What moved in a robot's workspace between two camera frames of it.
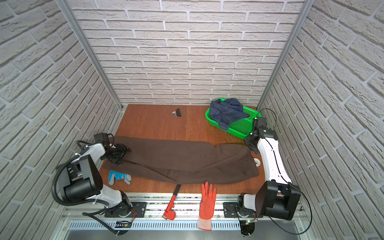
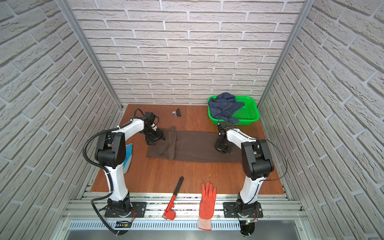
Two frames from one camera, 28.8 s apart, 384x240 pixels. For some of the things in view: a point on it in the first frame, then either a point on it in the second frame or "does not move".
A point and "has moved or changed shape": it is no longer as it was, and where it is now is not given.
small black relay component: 176,112 does not move
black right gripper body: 253,145 to 224,146
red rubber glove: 206,206 does not move
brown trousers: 154,161 has moved or changed shape
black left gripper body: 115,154 to 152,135
